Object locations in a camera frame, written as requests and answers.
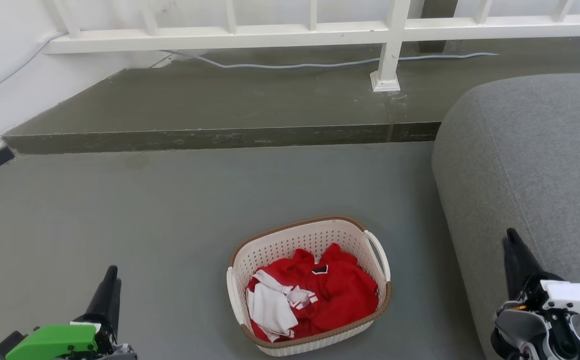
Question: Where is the cream perforated laundry basket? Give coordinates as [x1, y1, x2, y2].
[226, 215, 393, 357]

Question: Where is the light grey cable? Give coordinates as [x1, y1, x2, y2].
[0, 32, 499, 101]

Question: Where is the red and white jersey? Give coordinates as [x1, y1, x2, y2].
[246, 243, 379, 343]

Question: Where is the white metal railing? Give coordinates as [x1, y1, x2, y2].
[42, 0, 580, 93]

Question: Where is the grey fabric sofa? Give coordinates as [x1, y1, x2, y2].
[431, 72, 580, 360]

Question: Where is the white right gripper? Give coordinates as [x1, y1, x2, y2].
[502, 228, 580, 317]

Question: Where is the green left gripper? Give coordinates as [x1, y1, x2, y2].
[0, 265, 122, 360]

